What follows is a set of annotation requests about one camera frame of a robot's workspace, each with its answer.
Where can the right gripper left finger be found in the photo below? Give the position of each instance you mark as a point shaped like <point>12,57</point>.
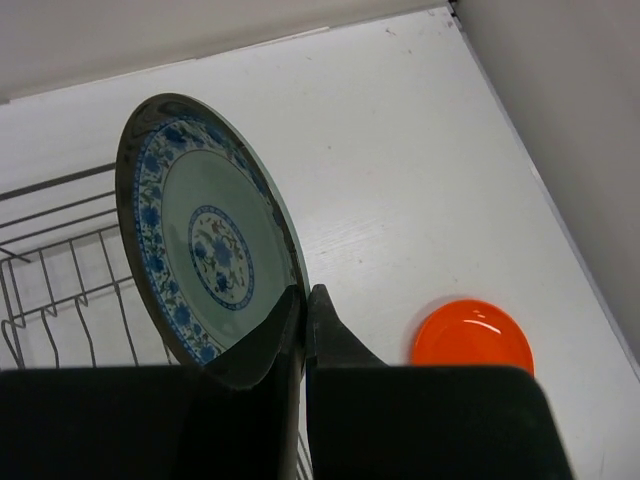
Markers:
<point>247,362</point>

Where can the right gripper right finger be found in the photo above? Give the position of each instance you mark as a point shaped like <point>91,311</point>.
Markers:
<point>329,342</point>

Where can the blue floral green plate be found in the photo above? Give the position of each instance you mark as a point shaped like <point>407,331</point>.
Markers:
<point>206,233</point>

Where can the orange plate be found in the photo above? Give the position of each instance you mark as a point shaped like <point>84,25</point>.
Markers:
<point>471,332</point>

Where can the grey wire dish rack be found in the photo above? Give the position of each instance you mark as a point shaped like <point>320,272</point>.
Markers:
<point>68,298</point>

